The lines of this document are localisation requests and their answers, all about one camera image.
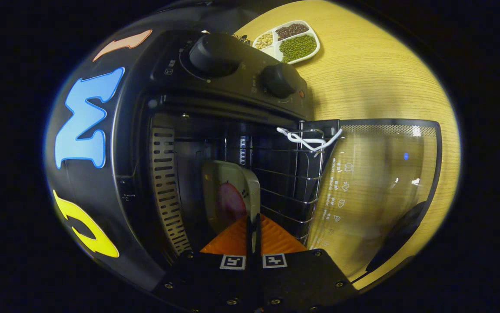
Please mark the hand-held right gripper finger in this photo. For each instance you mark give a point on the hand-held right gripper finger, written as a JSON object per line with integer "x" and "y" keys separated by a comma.
{"x": 257, "y": 243}
{"x": 250, "y": 243}

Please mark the pink ham slice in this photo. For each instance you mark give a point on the pink ham slice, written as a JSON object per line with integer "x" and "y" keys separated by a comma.
{"x": 230, "y": 202}

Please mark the pale green square plate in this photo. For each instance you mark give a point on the pale green square plate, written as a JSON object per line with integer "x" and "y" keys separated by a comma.
{"x": 232, "y": 171}

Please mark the black electric oven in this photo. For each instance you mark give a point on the black electric oven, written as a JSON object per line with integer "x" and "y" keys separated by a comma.
{"x": 167, "y": 69}

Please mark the white rice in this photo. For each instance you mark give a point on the white rice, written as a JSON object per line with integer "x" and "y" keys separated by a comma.
{"x": 269, "y": 51}

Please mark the green mung beans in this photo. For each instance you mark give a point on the green mung beans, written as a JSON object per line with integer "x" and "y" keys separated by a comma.
{"x": 297, "y": 48}

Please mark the white divided tray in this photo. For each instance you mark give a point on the white divided tray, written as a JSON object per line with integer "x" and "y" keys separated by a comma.
{"x": 274, "y": 43}

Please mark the yellow soybeans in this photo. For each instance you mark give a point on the yellow soybeans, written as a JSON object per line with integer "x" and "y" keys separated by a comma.
{"x": 263, "y": 40}

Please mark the dark red beans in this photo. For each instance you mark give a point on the dark red beans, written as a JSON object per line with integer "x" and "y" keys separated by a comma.
{"x": 292, "y": 31}

